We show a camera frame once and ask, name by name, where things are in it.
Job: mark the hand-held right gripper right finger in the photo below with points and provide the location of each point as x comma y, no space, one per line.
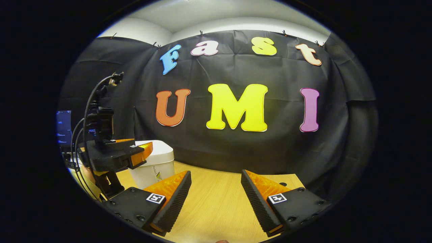
258,206

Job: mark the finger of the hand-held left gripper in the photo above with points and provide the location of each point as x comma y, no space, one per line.
141,153
123,140

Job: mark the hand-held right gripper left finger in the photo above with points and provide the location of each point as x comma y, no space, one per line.
177,202

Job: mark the white desktop garbage bin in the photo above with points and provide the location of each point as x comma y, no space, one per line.
155,162

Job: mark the wooden desktop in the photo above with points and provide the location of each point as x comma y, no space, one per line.
216,209

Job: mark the computer monitor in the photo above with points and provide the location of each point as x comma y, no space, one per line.
64,128

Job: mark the black backdrop cloth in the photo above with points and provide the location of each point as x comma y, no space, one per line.
236,148

